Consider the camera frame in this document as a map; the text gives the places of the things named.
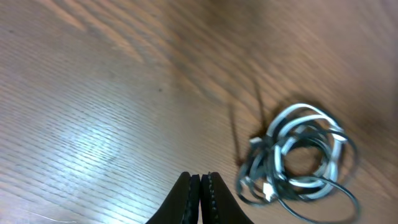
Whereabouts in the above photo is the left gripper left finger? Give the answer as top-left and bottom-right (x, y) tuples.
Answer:
(146, 172), (200, 224)

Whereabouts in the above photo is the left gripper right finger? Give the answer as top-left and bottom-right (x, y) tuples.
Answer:
(200, 172), (253, 224)

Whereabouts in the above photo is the black usb cable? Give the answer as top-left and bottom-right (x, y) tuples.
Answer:
(234, 124), (361, 224)

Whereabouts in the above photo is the white usb cable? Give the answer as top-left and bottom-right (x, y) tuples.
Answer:
(248, 103), (348, 202)

